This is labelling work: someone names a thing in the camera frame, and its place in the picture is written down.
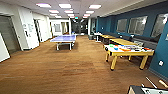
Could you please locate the small white table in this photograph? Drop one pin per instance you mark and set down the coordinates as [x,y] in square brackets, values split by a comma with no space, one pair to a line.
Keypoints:
[97,34]

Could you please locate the blue ping pong table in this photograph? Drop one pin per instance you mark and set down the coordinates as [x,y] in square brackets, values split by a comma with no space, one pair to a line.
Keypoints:
[63,39]

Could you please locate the green exit sign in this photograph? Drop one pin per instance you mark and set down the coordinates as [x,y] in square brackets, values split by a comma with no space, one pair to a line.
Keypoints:
[76,17]

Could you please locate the square ceiling light panel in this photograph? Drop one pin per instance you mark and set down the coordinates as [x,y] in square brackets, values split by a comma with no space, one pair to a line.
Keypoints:
[95,6]
[43,5]
[54,11]
[89,12]
[69,11]
[65,6]

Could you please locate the large interior window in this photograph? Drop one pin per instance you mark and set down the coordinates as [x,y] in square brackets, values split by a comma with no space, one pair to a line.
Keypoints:
[160,25]

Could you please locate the white wall outlet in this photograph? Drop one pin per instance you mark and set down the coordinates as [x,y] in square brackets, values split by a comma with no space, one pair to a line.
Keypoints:
[161,63]

